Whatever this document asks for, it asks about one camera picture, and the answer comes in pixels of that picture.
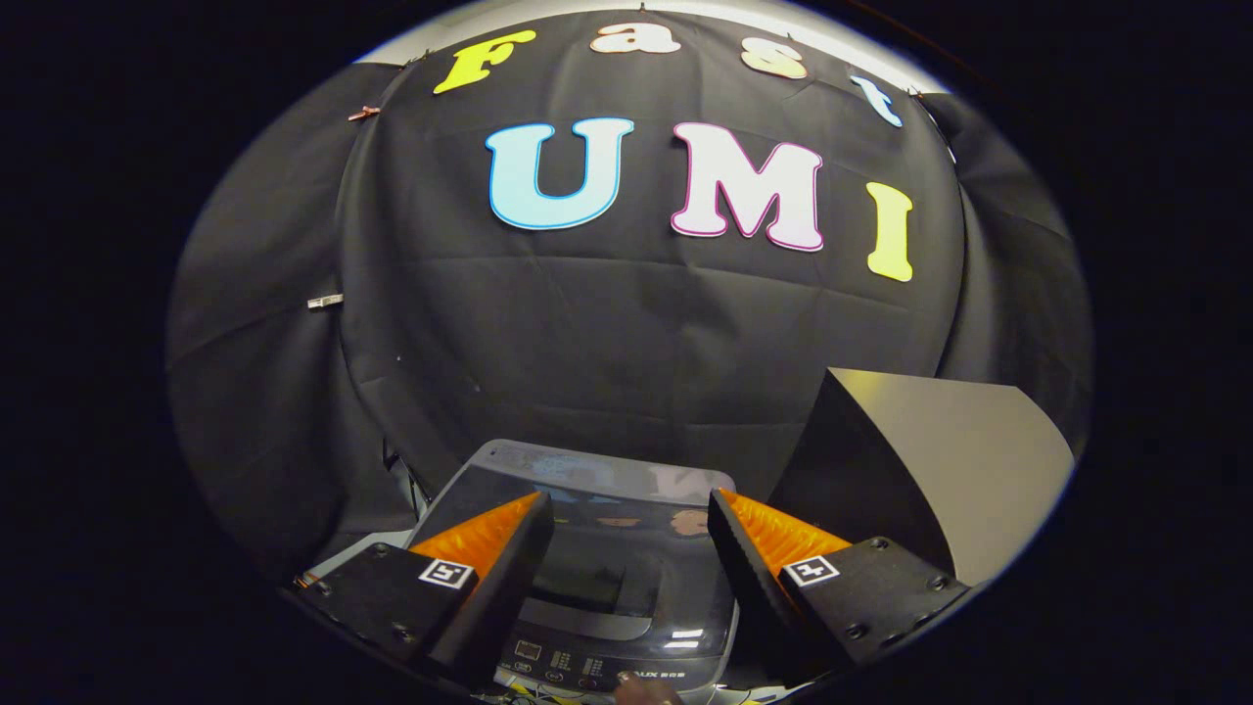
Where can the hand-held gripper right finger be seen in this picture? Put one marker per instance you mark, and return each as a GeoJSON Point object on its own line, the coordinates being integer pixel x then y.
{"type": "Point", "coordinates": [754, 597]}

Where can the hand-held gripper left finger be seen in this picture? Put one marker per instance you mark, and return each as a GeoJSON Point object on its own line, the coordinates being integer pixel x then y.
{"type": "Point", "coordinates": [501, 597]}

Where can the grey washing machine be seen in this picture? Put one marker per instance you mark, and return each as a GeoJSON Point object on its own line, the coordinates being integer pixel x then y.
{"type": "Point", "coordinates": [607, 661]}

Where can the black backdrop cloth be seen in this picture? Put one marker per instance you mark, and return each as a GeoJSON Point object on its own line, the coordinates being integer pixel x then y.
{"type": "Point", "coordinates": [587, 333]}

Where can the silver clip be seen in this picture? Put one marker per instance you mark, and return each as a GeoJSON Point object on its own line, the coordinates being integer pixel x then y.
{"type": "Point", "coordinates": [325, 301]}

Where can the red clip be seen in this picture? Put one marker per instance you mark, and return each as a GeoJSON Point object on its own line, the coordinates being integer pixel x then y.
{"type": "Point", "coordinates": [364, 113]}

